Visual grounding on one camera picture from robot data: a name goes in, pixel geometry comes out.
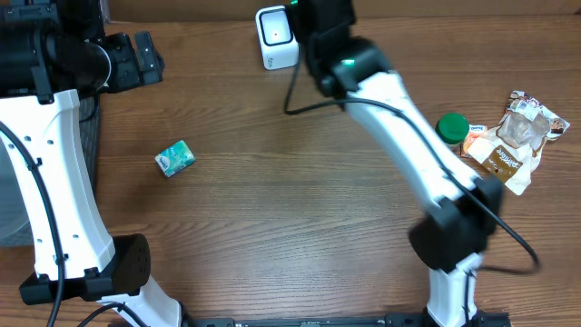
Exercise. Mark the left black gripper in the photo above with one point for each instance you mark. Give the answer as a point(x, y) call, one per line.
point(135, 74)

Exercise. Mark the teal white small box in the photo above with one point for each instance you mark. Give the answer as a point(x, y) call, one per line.
point(175, 158)

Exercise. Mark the green lid jar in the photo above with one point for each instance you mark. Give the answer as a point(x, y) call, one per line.
point(452, 128)

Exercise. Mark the orange small box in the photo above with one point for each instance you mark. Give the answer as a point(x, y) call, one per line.
point(474, 131)

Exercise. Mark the beige plastic pouch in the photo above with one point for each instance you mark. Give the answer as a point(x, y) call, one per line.
point(512, 150)

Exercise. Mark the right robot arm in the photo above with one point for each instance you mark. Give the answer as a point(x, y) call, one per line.
point(460, 207)

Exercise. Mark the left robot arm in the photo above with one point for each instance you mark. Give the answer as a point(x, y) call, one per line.
point(55, 54)

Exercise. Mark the white barcode scanner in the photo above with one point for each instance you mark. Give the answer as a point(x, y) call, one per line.
point(279, 47)

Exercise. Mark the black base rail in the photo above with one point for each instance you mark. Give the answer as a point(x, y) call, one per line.
point(308, 322)

